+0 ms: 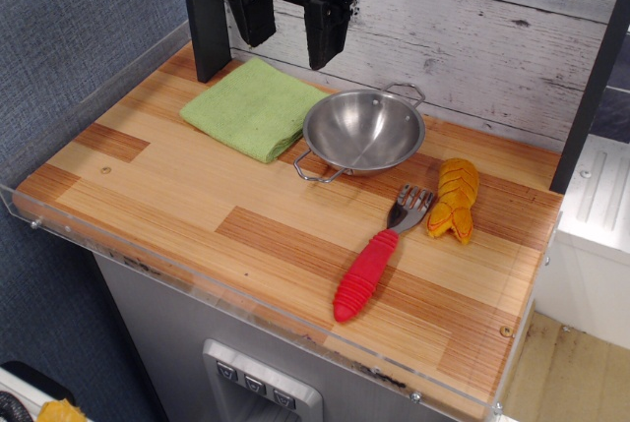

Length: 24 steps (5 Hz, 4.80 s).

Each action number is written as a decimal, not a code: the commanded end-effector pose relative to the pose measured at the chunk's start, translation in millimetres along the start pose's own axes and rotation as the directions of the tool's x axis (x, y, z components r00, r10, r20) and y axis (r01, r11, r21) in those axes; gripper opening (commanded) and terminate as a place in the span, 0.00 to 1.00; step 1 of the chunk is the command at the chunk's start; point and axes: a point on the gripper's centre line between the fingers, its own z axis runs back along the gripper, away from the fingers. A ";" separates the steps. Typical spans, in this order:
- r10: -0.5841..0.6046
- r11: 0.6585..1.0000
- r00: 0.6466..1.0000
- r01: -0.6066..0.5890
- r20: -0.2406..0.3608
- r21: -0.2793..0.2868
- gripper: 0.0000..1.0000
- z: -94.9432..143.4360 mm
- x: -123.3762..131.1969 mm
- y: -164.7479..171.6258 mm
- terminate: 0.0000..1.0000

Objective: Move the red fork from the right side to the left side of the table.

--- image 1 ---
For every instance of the red handled metal spork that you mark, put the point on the red handled metal spork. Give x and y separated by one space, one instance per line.
361 279

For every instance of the green folded towel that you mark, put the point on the green folded towel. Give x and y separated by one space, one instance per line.
256 110

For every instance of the clear acrylic table guard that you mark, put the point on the clear acrylic table guard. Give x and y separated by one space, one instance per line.
92 142

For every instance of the white ridged side unit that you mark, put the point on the white ridged side unit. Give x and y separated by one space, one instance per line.
584 279

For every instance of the grey toy fridge cabinet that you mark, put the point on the grey toy fridge cabinet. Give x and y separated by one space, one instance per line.
209 363

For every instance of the yellow object at bottom left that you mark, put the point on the yellow object at bottom left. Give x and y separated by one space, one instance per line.
60 411

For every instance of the dark grey left post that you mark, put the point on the dark grey left post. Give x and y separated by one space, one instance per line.
209 35

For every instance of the dark grey post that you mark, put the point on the dark grey post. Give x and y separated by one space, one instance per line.
209 35
610 46

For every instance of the small steel two-handled pan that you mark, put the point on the small steel two-handled pan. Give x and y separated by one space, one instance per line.
363 132

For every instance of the dark grey right post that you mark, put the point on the dark grey right post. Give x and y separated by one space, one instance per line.
610 46

